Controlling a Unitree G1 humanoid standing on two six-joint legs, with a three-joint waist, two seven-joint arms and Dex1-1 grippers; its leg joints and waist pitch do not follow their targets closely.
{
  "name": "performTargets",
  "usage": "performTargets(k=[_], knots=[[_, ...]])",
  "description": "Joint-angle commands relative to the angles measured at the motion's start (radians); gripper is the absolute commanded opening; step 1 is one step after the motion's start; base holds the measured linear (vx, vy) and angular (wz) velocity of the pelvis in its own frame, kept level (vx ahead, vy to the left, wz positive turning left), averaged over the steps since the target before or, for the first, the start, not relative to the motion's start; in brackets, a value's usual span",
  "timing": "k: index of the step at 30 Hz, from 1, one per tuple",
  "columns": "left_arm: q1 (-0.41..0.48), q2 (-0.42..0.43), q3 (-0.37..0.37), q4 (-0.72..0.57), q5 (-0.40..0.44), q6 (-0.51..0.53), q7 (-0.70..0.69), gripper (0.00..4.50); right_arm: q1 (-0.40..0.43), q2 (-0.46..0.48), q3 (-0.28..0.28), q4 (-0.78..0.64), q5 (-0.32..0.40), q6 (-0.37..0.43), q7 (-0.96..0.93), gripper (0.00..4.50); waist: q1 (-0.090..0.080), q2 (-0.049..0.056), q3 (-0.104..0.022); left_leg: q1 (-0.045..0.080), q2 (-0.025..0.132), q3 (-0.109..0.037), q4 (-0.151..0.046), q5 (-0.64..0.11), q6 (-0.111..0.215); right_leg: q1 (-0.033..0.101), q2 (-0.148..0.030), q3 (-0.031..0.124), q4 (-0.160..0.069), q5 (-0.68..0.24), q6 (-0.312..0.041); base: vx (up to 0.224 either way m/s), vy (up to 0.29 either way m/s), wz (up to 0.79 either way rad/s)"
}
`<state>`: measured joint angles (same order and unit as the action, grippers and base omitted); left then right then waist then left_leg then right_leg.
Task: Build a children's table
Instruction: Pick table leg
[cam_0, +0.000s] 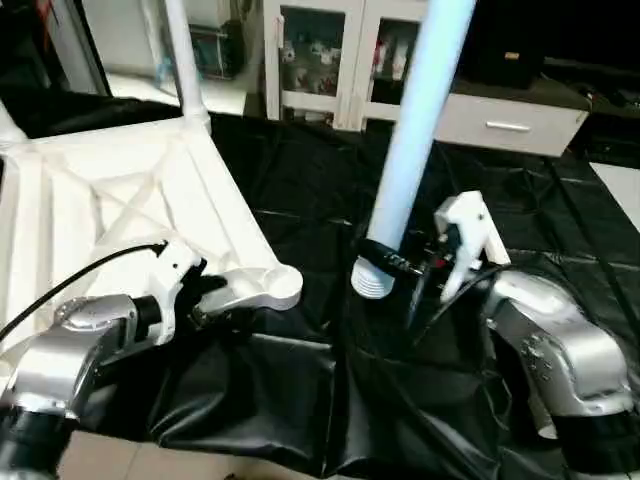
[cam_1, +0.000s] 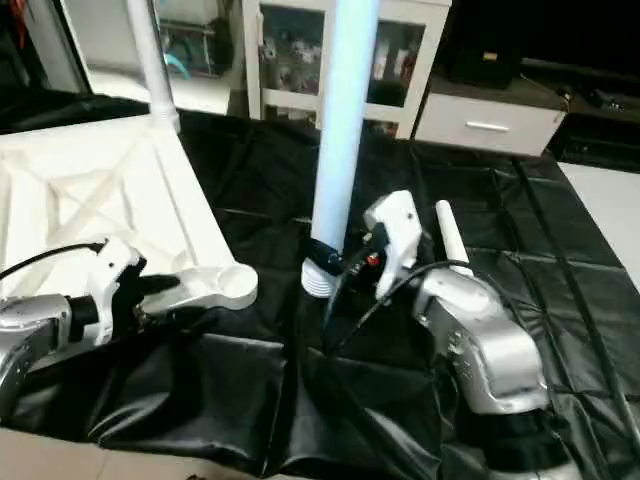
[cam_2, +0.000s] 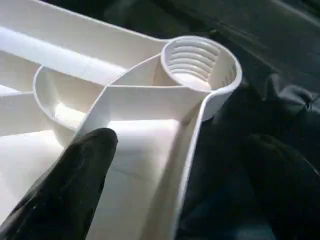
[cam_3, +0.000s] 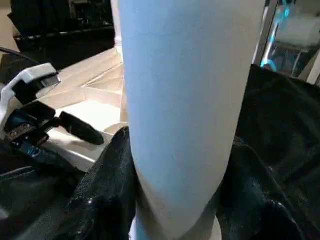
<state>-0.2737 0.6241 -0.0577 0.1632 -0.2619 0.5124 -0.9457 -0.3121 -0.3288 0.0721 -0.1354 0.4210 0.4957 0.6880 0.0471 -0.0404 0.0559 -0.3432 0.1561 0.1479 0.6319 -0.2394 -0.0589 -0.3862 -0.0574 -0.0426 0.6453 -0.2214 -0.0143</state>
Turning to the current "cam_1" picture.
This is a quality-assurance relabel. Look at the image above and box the white plastic table top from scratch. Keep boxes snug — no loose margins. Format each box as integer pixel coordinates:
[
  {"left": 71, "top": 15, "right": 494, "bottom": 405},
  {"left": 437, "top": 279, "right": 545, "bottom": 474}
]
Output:
[{"left": 0, "top": 114, "right": 260, "bottom": 311}]

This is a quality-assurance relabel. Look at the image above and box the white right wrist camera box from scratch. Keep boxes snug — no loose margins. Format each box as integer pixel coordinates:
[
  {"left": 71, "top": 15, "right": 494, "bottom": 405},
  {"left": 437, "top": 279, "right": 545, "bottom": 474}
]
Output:
[{"left": 362, "top": 189, "right": 424, "bottom": 300}]

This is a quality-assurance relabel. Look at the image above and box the black mat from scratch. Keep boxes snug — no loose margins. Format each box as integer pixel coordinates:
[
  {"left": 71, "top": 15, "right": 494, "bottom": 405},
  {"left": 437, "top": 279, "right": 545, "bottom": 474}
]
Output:
[{"left": 0, "top": 89, "right": 640, "bottom": 480}]

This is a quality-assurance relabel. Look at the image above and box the light blue plastic stand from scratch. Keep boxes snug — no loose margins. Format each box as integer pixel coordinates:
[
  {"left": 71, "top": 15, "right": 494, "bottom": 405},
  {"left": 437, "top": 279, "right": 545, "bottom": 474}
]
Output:
[{"left": 162, "top": 47, "right": 194, "bottom": 81}]

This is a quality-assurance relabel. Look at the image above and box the black TV stand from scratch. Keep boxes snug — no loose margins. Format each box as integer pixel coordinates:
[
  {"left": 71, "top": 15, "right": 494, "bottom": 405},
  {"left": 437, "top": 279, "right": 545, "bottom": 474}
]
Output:
[{"left": 519, "top": 57, "right": 640, "bottom": 121}]

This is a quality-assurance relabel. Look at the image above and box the white glass-door cabinet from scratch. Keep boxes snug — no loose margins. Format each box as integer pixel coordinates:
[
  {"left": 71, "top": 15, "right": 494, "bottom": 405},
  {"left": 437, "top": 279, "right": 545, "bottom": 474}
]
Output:
[{"left": 242, "top": 0, "right": 454, "bottom": 141}]

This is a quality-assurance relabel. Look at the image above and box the white drawer unit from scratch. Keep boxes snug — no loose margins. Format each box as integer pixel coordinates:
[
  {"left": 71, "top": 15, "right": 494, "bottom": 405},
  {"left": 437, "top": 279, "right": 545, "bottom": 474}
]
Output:
[{"left": 414, "top": 92, "right": 567, "bottom": 157}]

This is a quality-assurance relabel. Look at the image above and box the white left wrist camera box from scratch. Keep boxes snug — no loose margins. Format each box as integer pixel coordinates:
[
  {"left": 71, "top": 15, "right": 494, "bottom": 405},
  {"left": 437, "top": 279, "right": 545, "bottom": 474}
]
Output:
[{"left": 82, "top": 237, "right": 149, "bottom": 346}]

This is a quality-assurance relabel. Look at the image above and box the black box with orange label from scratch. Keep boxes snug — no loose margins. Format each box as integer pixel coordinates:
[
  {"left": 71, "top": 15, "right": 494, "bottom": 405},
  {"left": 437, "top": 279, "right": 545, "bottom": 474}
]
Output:
[{"left": 447, "top": 0, "right": 524, "bottom": 91}]

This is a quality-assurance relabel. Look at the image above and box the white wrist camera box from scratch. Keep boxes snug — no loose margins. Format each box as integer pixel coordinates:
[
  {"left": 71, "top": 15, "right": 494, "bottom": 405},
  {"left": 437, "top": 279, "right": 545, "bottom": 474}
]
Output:
[
  {"left": 362, "top": 189, "right": 424, "bottom": 300},
  {"left": 82, "top": 237, "right": 149, "bottom": 346}
]

